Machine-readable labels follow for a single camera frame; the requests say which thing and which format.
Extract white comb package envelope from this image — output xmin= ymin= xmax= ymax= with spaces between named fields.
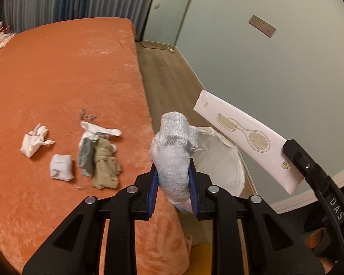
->
xmin=194 ymin=90 xmax=304 ymax=194

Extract beige knotted stocking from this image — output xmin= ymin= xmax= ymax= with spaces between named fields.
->
xmin=92 ymin=138 xmax=122 ymax=189

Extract white glove red trim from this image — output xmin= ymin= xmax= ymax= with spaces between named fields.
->
xmin=20 ymin=124 xmax=55 ymax=158

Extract light grey sock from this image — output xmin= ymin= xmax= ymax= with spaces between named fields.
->
xmin=150 ymin=112 xmax=199 ymax=205

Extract white bag lined trash bin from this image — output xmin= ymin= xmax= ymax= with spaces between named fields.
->
xmin=174 ymin=126 xmax=247 ymax=212

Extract small white rolled sock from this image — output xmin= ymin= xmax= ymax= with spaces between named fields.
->
xmin=50 ymin=154 xmax=74 ymax=181

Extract orange plush bed blanket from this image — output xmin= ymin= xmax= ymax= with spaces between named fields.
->
xmin=0 ymin=17 xmax=193 ymax=275

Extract bedside clutter items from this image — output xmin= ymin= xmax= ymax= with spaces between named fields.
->
xmin=0 ymin=21 xmax=11 ymax=34

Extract gold framed standing mirror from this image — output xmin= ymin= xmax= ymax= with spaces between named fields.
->
xmin=142 ymin=0 xmax=190 ymax=50

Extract grey blue curtains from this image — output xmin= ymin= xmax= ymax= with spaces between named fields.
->
xmin=2 ymin=0 xmax=152 ymax=41

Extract dark bead bracelet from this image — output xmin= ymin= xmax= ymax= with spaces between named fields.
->
xmin=78 ymin=108 xmax=98 ymax=122

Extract wall switch plate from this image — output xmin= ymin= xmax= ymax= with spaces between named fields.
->
xmin=249 ymin=14 xmax=277 ymax=38

